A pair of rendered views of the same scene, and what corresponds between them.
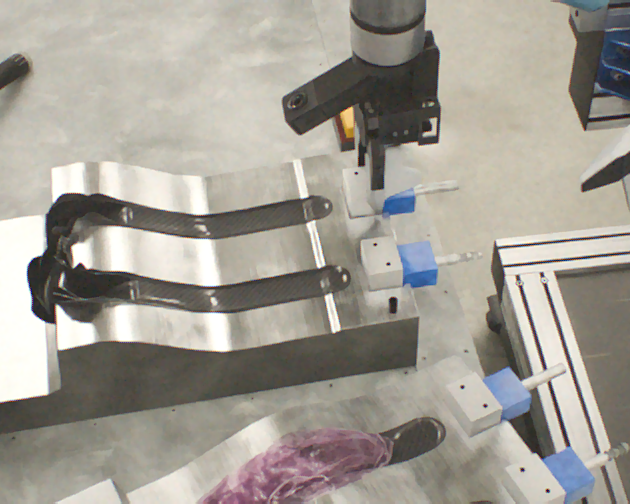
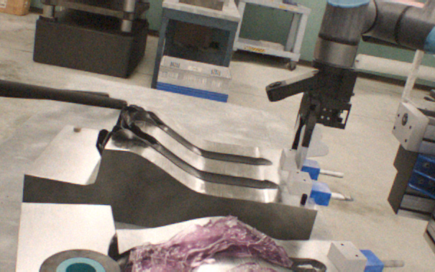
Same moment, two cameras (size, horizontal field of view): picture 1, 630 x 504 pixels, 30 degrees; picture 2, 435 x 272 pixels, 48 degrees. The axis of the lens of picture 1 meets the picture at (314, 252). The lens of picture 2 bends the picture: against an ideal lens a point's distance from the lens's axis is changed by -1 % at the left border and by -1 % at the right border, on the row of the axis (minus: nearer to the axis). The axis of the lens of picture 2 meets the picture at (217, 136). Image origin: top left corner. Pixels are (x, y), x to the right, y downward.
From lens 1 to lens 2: 61 cm
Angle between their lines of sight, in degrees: 30
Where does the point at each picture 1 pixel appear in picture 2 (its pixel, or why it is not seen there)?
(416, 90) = (340, 93)
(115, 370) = (130, 180)
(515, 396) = (374, 261)
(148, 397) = (140, 214)
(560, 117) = not seen: outside the picture
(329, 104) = (293, 85)
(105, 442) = not seen: hidden behind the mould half
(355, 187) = (289, 153)
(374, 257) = (296, 175)
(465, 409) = (344, 253)
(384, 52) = (333, 54)
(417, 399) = (310, 250)
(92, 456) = not seen: hidden behind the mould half
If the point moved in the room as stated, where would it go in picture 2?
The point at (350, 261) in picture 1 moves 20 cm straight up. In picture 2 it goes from (280, 182) to (307, 78)
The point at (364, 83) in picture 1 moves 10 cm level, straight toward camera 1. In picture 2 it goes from (315, 78) to (314, 89)
